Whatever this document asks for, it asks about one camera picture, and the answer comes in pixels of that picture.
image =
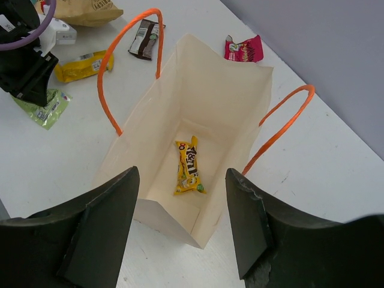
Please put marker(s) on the yellow M&M's candy pack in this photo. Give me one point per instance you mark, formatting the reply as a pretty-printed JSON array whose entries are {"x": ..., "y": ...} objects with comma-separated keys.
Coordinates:
[{"x": 188, "y": 178}]

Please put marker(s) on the tan chips bag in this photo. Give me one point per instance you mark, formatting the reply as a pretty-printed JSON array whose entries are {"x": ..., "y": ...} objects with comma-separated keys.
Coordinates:
[{"x": 88, "y": 13}]

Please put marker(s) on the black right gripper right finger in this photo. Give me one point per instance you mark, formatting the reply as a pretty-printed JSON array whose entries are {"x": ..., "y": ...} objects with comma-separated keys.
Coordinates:
[{"x": 277, "y": 245}]

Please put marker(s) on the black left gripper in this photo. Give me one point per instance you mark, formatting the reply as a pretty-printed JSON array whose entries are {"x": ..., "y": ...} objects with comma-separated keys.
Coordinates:
[{"x": 25, "y": 73}]

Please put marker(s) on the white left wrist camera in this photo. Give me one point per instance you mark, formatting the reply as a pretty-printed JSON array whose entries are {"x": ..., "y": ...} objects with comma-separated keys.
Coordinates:
[{"x": 56, "y": 33}]

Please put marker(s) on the brown chocolate bar wrapper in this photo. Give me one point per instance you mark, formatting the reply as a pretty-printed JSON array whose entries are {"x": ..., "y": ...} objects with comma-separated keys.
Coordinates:
[{"x": 145, "y": 39}]

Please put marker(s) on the red snack packet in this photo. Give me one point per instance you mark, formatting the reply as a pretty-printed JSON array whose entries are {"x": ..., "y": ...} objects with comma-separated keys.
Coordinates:
[{"x": 250, "y": 50}]

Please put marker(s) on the yellow snack bar wrapper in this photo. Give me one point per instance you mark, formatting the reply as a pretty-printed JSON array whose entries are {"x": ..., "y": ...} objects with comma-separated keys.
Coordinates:
[{"x": 80, "y": 68}]

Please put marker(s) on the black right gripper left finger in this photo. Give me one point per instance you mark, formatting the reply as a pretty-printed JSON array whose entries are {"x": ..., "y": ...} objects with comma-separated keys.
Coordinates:
[{"x": 79, "y": 243}]

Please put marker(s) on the light green snack packet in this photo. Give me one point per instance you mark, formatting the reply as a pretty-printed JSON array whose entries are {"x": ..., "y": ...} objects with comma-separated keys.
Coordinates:
[{"x": 48, "y": 115}]

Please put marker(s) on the beige paper bag orange handles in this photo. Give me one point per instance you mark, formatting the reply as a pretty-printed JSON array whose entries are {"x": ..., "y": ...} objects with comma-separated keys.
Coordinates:
[{"x": 200, "y": 117}]

